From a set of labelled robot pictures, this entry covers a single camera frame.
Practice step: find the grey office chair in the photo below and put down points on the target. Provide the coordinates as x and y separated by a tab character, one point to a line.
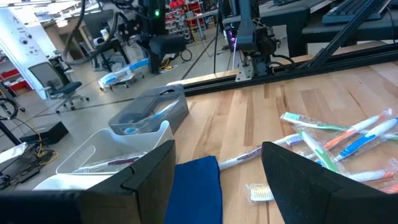
65	88

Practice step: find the purple toothbrush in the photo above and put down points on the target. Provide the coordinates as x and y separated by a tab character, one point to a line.
239	158
121	161

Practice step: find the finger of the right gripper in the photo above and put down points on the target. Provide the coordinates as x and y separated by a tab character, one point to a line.
155	63

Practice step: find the dark blue cloth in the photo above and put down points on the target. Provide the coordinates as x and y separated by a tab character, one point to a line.
196	189

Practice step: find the black computer tower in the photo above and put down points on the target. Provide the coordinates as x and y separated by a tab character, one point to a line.
231	40

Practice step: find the blue toothbrush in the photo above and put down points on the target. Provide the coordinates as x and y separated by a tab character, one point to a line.
136	65
160	113
363	140

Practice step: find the dark grey plastic bin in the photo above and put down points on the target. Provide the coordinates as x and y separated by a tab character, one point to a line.
140	105

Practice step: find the red parts shelf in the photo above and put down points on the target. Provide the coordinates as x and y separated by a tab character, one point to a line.
192	12

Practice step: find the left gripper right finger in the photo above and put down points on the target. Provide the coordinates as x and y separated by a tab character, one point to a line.
311	199

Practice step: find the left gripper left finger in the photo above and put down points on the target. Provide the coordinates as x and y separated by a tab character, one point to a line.
93	208

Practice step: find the red low cabinet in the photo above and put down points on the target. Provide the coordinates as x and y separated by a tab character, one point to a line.
18	84

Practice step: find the black side desk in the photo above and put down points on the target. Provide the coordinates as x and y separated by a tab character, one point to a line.
289	15

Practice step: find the white column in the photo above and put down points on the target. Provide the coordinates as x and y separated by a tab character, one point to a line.
18	46

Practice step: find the black floor box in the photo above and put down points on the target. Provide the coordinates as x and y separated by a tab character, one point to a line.
46	132

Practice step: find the light grey plastic bin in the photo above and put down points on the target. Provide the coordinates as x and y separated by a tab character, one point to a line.
102	146

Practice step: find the green toothbrush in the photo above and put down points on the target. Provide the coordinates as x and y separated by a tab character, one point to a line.
311	125
320	152

